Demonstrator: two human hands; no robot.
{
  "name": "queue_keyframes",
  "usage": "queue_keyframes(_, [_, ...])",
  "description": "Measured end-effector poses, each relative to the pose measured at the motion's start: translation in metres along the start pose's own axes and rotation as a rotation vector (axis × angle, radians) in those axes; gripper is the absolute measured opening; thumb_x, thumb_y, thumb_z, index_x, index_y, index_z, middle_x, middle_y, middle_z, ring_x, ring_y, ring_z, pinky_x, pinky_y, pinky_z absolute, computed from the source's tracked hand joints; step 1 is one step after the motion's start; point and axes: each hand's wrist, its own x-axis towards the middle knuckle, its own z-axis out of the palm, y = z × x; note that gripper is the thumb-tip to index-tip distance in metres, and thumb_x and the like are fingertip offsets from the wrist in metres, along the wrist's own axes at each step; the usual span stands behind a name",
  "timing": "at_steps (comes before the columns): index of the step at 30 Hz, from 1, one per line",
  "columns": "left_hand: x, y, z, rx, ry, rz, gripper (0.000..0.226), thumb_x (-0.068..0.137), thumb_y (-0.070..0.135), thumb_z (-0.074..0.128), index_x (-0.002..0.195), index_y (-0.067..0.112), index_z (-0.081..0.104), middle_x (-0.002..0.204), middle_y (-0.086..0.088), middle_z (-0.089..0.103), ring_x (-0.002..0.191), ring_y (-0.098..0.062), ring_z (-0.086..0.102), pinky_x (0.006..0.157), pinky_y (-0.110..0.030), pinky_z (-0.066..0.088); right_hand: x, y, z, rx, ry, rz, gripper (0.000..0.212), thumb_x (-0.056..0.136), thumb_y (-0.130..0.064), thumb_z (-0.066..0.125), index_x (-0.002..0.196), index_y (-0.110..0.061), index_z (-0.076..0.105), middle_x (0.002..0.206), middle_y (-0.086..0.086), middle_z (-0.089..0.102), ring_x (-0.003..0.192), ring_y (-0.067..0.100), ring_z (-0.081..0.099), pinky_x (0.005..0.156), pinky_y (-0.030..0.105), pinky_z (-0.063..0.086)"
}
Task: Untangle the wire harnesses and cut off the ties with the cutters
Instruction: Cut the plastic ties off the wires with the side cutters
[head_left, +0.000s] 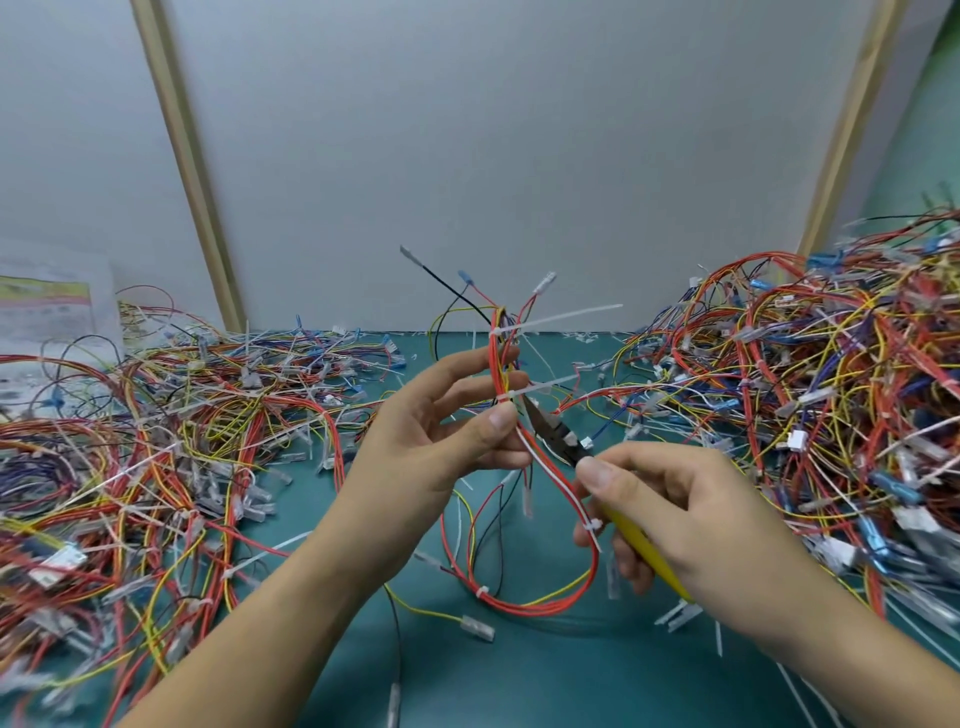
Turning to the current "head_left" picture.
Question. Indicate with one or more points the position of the person's right hand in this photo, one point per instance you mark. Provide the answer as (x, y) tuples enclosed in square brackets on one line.
[(697, 517)]

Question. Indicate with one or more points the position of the printed sheet in plastic sleeve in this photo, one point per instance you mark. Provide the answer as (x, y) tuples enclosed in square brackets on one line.
[(45, 315)]

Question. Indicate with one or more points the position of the person's right thumb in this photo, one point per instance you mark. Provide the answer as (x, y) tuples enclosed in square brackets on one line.
[(622, 469)]

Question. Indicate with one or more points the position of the wooden frame strip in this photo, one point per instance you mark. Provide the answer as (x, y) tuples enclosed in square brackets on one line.
[(851, 127), (191, 165)]

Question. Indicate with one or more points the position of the person's left thumb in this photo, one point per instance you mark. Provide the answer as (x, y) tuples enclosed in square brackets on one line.
[(480, 431)]

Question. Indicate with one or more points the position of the person's left forearm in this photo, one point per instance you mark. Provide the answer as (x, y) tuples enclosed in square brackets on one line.
[(285, 630)]

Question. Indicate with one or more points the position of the person's left middle finger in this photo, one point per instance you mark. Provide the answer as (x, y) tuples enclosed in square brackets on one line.
[(487, 388)]

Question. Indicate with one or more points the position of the person's right forearm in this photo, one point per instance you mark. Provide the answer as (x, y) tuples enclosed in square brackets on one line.
[(847, 652)]

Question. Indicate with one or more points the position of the person's left hand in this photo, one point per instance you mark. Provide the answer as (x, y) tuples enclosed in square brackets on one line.
[(390, 465)]

